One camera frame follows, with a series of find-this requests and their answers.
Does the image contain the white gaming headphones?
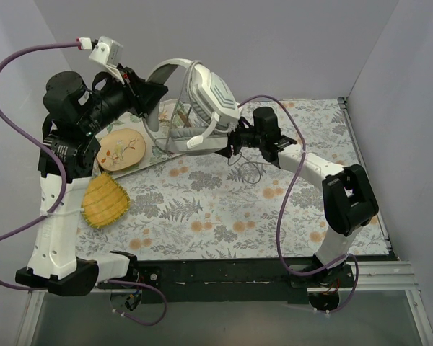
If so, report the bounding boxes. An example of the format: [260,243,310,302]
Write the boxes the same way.
[147,58,240,156]

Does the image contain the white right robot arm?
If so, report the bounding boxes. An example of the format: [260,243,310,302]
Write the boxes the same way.
[227,107,379,287]

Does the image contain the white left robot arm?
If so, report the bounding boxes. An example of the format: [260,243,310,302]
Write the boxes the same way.
[15,67,168,296]

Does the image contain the floral serving tray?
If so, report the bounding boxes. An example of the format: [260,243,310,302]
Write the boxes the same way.
[93,99,199,179]

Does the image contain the brown wooden stick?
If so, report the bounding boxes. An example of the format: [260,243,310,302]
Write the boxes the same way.
[177,110,192,128]

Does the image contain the round wooden bird plate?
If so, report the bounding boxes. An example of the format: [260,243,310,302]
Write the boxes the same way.
[97,128,146,172]

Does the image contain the floral patterned tablecloth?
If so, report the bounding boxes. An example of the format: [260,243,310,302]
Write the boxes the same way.
[53,98,390,261]

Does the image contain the yellow woven bamboo basket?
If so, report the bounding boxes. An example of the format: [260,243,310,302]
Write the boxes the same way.
[82,172,131,229]

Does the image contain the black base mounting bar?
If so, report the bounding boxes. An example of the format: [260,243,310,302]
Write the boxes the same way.
[97,259,359,291]

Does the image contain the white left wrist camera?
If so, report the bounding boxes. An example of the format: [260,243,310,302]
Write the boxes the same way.
[76,36,123,71]

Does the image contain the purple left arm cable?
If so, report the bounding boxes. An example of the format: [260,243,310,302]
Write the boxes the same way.
[0,40,167,327]

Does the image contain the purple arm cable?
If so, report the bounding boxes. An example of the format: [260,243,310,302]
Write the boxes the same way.
[237,94,359,315]
[0,40,167,327]

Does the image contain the aluminium table edge rail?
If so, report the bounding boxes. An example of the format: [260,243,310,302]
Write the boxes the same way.
[337,97,401,261]

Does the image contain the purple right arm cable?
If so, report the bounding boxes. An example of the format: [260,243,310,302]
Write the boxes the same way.
[237,94,359,315]

